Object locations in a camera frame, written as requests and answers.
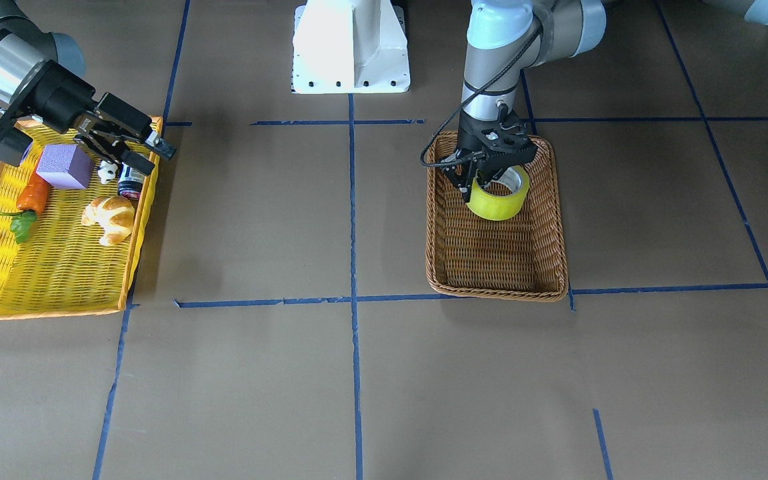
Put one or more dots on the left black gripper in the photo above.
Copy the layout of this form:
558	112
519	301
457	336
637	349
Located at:
468	138

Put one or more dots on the toy carrot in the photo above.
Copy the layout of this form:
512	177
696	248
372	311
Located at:
30	205

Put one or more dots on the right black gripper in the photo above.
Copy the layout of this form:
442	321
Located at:
57	100

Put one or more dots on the white pillar mount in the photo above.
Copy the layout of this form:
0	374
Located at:
350	47

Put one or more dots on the purple foam block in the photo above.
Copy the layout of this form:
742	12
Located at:
65	167

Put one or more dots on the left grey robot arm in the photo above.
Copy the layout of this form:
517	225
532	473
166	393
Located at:
504	38

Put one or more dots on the yellow tape roll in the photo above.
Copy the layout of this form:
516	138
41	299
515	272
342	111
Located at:
503	198

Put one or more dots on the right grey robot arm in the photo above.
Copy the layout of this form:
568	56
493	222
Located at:
23	46

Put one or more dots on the small dark can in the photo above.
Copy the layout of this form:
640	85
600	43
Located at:
130	183

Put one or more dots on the yellow plastic basket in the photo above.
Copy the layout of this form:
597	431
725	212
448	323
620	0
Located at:
63	270

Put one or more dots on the toy croissant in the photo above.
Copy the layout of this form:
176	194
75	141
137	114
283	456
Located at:
115	214

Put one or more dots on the brown wicker basket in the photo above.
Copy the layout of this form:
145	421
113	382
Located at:
521	259

